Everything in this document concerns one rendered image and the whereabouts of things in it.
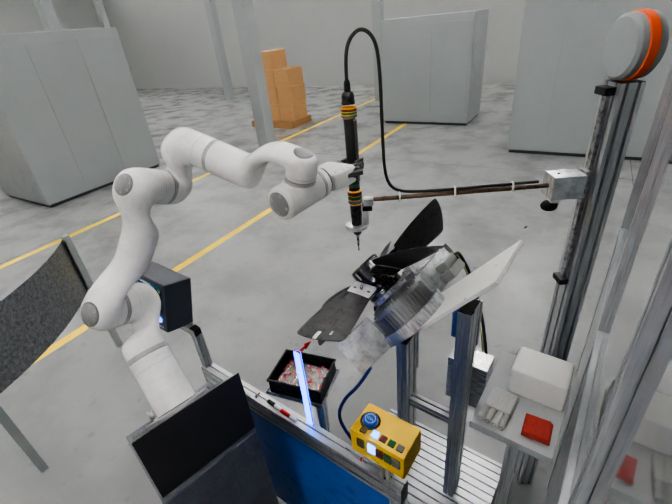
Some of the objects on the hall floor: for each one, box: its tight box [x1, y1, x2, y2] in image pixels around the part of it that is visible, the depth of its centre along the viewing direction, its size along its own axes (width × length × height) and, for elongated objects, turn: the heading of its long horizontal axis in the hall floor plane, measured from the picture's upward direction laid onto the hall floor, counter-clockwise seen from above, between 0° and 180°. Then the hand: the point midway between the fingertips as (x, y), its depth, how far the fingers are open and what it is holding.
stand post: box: [443, 299, 481, 497], centre depth 159 cm, size 4×9×115 cm, turn 153°
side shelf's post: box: [494, 444, 519, 504], centre depth 154 cm, size 4×4×83 cm
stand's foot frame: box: [388, 409, 502, 504], centre depth 193 cm, size 62×46×8 cm
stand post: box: [396, 333, 417, 426], centre depth 178 cm, size 4×9×91 cm, turn 153°
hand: (352, 163), depth 114 cm, fingers closed on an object, 4 cm apart
